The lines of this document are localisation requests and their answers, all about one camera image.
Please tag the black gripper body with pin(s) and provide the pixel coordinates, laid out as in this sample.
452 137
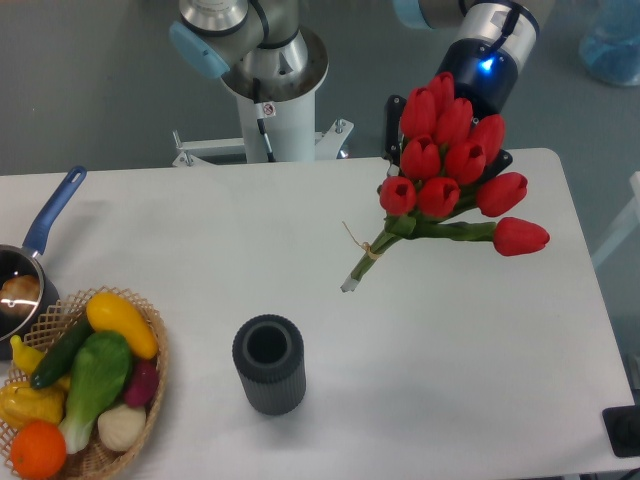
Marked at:
483 77

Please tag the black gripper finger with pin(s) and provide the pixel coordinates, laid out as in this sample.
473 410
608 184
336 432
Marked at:
502 161
393 110

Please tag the red tulip bouquet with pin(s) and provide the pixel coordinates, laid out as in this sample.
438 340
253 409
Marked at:
435 192

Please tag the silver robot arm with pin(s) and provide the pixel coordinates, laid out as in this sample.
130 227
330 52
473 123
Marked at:
493 42

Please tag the blue transparent water bottle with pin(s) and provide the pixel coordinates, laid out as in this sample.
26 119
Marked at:
609 50

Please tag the dark grey ribbed vase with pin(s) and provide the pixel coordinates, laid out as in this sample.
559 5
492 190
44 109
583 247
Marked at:
268 354

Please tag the black device at edge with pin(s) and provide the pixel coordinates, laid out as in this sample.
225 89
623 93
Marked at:
622 426

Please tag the yellow squash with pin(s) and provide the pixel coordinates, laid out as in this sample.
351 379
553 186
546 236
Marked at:
107 311

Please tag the purple radish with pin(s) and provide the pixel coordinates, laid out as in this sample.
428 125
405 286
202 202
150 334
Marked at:
142 386

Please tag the green bok choy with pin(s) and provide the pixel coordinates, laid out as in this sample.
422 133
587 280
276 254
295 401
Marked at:
98 375

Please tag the bread roll in pan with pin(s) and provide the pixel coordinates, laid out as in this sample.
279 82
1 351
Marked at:
19 296

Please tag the green cucumber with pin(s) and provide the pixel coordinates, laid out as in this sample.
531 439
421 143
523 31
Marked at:
59 359

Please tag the white garlic bulb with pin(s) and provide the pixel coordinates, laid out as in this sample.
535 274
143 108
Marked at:
120 427

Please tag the yellow banana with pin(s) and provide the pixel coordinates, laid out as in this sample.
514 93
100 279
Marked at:
25 359

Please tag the yellow bell pepper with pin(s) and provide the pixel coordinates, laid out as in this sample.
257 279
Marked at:
21 404

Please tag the orange fruit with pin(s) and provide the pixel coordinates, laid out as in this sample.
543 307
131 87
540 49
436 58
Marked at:
38 451

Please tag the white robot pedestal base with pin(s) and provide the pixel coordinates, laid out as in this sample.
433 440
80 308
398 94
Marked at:
272 65

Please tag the white frame at right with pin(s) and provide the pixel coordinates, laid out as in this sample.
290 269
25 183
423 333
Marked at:
625 222

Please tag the blue handled saucepan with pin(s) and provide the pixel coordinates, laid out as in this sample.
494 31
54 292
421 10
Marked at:
25 259

